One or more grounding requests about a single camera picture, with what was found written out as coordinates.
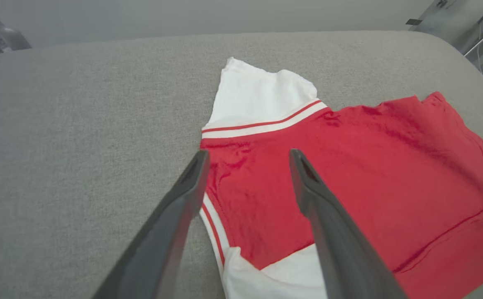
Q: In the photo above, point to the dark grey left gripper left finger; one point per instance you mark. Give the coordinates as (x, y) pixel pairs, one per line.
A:
(162, 232)

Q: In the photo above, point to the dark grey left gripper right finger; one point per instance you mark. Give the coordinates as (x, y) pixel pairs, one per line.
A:
(341, 249)

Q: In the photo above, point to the red and white shirt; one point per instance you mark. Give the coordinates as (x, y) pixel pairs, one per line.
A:
(349, 166)

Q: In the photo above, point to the grey fabric sofa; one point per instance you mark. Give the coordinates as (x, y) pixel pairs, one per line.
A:
(79, 124)

